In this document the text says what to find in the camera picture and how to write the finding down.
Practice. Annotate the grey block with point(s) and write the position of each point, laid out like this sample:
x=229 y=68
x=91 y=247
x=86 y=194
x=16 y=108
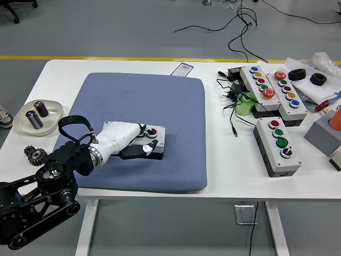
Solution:
x=319 y=136

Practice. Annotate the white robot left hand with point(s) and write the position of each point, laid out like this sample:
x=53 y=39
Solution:
x=117 y=134

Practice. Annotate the small white and black box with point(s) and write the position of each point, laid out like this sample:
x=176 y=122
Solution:
x=336 y=160

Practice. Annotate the black office chair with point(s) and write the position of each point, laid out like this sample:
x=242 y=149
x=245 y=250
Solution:
x=8 y=5

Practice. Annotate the dark brown cylindrical capacitor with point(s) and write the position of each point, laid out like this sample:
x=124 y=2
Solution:
x=33 y=119
x=41 y=108

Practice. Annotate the beige shallow dish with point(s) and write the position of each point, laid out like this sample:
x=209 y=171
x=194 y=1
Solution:
x=21 y=125

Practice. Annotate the white table leg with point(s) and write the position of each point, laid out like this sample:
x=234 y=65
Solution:
x=88 y=226
x=277 y=229

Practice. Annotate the clear bubble wrap bag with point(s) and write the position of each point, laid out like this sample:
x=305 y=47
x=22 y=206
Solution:
x=323 y=60

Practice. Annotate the grey three-button control box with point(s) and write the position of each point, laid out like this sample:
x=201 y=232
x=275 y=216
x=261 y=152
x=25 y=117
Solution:
x=160 y=133

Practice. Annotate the metal bracket under table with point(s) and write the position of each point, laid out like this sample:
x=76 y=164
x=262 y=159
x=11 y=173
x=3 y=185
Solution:
x=237 y=213

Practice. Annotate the grey box with selector switch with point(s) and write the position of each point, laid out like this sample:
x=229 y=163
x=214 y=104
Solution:
x=265 y=138

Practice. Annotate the orange cylinder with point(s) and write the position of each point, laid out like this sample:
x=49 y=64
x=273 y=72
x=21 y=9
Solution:
x=335 y=121

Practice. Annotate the grey and white shoe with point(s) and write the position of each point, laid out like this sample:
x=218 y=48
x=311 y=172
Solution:
x=4 y=118

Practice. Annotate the grey five-button box, mushroom end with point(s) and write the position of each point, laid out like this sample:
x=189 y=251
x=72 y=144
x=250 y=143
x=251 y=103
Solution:
x=297 y=112

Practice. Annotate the black steel gear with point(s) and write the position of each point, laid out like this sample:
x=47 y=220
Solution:
x=36 y=156

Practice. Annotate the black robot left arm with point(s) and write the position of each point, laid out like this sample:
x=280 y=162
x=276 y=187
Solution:
x=74 y=157

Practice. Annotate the grey five-button box, blue end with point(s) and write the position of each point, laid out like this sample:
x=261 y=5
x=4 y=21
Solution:
x=249 y=77

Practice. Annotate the purple barcode label tag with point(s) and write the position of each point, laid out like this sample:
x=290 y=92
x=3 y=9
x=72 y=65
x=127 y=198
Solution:
x=182 y=68

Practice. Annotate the red knob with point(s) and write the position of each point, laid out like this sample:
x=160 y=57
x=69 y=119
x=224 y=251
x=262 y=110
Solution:
x=321 y=106

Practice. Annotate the blue-grey cushion mat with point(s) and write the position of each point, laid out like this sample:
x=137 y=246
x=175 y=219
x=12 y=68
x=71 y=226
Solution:
x=165 y=93

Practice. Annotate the black power adapter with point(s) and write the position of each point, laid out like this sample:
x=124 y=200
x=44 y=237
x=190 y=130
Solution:
x=235 y=73

